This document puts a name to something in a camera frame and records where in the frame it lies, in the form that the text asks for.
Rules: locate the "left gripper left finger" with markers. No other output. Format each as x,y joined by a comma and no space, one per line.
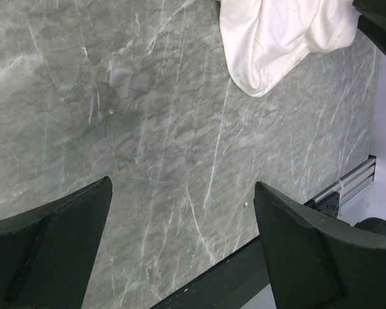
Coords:
47,253

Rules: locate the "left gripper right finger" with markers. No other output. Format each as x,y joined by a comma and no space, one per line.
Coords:
317,261

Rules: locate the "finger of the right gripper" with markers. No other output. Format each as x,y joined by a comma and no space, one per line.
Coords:
372,21

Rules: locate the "white t shirt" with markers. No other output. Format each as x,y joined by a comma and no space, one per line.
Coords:
264,40

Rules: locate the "black base beam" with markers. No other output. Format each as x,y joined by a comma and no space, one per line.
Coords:
231,283

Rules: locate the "aluminium frame rail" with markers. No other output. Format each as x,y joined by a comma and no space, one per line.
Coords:
345,188

